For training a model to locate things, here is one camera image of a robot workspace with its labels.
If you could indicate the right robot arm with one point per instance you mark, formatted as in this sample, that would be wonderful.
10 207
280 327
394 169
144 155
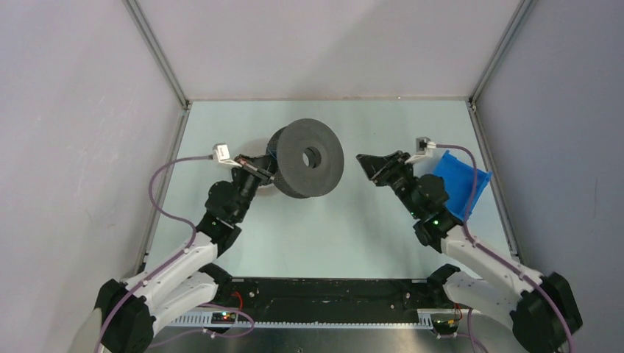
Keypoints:
540 310

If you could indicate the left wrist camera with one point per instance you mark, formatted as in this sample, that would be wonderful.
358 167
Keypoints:
221 154

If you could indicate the controller board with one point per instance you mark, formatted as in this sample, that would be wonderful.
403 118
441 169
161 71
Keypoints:
223 318
445 328

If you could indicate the left controller board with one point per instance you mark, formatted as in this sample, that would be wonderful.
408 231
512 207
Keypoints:
223 318

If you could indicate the blue plastic bin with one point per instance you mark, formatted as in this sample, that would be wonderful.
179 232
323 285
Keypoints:
458 182

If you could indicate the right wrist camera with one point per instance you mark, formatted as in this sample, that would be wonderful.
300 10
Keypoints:
424 150

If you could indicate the right controller board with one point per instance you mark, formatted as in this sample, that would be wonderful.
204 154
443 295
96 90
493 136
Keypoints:
445 328

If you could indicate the black cable spool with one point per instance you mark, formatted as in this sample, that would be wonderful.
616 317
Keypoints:
310 159

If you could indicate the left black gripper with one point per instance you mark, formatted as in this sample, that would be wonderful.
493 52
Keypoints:
262 176

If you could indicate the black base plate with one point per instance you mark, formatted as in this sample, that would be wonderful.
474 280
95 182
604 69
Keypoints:
333 301

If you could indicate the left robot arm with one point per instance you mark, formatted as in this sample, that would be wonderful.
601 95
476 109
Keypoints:
135 309

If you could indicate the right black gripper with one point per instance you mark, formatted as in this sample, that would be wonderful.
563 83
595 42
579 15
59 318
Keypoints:
393 163

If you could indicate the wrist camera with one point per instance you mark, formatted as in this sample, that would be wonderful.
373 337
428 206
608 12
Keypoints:
221 154
424 150

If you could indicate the white cable spool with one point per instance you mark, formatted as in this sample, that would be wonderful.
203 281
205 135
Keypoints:
257 147

